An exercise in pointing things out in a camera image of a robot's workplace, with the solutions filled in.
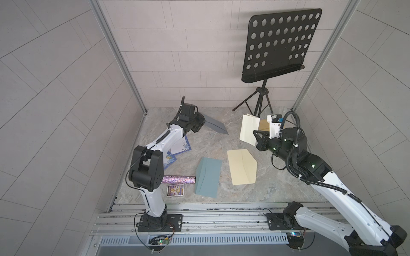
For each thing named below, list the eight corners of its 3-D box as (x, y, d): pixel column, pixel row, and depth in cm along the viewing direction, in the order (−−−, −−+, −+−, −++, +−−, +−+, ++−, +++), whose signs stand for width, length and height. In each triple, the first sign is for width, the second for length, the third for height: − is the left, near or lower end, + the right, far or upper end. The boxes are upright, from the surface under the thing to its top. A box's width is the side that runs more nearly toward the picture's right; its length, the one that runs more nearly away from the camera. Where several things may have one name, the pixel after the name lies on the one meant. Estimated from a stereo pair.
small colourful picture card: (167, 197, 80) (166, 196, 78) (168, 186, 83) (167, 185, 82) (183, 195, 80) (183, 194, 79) (184, 185, 84) (183, 183, 82)
